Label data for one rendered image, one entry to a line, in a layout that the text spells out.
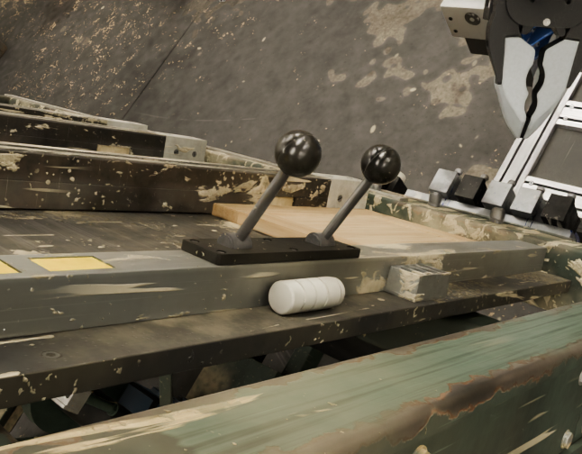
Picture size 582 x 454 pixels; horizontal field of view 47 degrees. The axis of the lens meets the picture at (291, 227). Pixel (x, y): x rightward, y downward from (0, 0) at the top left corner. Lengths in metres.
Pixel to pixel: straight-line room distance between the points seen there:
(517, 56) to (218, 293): 0.33
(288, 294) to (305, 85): 2.52
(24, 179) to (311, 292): 0.40
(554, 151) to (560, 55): 1.51
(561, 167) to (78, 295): 1.77
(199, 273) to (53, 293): 0.12
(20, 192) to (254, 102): 2.39
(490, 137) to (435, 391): 2.17
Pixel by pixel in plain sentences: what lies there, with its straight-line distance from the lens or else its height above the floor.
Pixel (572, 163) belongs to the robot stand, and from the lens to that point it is 2.10.
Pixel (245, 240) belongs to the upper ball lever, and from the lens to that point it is 0.58.
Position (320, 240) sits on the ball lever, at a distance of 0.66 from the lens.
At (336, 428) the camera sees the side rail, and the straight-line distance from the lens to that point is 0.28.
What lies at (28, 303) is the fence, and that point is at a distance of 0.46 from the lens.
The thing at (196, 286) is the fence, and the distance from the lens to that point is 0.53.
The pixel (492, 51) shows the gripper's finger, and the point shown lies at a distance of 0.62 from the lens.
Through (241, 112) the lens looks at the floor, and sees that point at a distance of 3.17.
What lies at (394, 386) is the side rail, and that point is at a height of 1.61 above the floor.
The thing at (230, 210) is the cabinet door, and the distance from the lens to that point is 1.00.
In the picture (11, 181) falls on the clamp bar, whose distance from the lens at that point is 0.84.
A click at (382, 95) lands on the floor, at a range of 2.81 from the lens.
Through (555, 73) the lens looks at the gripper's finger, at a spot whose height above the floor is 1.45.
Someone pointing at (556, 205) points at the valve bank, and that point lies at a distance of 1.37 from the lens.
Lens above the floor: 1.91
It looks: 47 degrees down
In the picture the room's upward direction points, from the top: 43 degrees counter-clockwise
